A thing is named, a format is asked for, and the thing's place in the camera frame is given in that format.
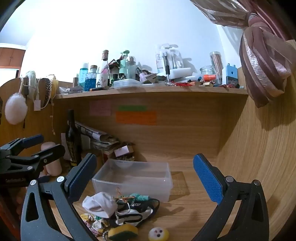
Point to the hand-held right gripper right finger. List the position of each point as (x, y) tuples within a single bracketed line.
[(208, 180)]

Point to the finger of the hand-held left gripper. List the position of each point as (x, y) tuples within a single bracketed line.
[(50, 153), (32, 140)]

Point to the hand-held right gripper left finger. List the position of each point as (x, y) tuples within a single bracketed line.
[(83, 178)]

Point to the colourful floral scrunchie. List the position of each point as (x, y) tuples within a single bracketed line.
[(92, 223)]

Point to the clear plastic storage box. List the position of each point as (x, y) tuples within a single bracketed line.
[(138, 176)]

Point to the teal scrunchie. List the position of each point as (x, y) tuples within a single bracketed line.
[(140, 197)]

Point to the black white patterned cloth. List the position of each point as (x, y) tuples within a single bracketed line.
[(129, 216)]

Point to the yellow green sponge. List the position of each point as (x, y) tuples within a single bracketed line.
[(122, 230)]

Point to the yellow round plush face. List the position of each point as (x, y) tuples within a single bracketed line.
[(158, 234)]

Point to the pink cylinder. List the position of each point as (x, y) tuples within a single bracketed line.
[(54, 168)]

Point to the dark wine bottle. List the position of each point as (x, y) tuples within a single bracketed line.
[(72, 139)]

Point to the white charger plug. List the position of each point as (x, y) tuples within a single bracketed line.
[(37, 105)]

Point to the white fluffy pompom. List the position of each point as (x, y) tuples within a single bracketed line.
[(15, 109)]

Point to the stack of newspapers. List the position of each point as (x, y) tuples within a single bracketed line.
[(97, 136)]

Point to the white card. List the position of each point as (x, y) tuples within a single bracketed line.
[(121, 151)]

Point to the pile of small trinkets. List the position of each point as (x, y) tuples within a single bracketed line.
[(128, 158)]

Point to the black braided headband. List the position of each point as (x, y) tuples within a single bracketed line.
[(47, 88)]

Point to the yellow hanging object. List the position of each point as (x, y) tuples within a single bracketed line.
[(53, 85)]

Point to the white knitted cloth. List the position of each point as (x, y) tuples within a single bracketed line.
[(32, 78)]

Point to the pink sticky note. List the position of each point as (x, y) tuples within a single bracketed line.
[(100, 108)]

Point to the slim brown bottle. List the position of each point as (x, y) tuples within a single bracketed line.
[(75, 82)]

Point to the dark brown pen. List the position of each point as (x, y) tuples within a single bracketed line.
[(98, 88)]

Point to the orange sticky note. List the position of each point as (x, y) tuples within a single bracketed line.
[(136, 118)]

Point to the faceted glass jar blue liquid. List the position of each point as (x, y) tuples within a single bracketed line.
[(90, 82)]

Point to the teal liquid bottle white cap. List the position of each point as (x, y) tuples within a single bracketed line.
[(83, 74)]

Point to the green sticky note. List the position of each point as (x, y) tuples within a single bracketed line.
[(131, 108)]

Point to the brown wooden cabinet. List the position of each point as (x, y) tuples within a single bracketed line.
[(11, 56)]

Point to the clear glass bottle figure label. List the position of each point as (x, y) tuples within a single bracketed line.
[(104, 76)]

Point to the pile of pens and clutter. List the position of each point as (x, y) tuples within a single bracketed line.
[(185, 84)]

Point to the wooden shelf board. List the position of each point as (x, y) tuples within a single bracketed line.
[(161, 93)]

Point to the flat clear lidded case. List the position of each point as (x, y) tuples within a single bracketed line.
[(127, 83)]

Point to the orange marker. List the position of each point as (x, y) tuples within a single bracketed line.
[(209, 77)]

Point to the blue pencil sharpener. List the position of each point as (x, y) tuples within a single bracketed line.
[(230, 76)]

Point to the round glass jar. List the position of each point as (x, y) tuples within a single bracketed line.
[(207, 70)]

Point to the white foam block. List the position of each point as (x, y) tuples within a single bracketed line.
[(180, 73)]

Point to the mint green pump bottle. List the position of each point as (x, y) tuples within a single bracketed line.
[(123, 64)]

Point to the clear bottle silver cap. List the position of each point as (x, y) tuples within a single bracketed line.
[(131, 69)]

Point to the tall clear pencil canister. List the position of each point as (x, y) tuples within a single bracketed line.
[(216, 64)]

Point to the lavender pink tube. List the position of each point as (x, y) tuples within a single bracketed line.
[(142, 74)]

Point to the pink striped curtain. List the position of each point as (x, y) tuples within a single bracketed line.
[(259, 69)]

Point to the clear toothbrush blister pack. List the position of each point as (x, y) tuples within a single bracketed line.
[(176, 58)]

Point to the black toothbrush blister pack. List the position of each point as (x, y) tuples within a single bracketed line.
[(163, 60)]

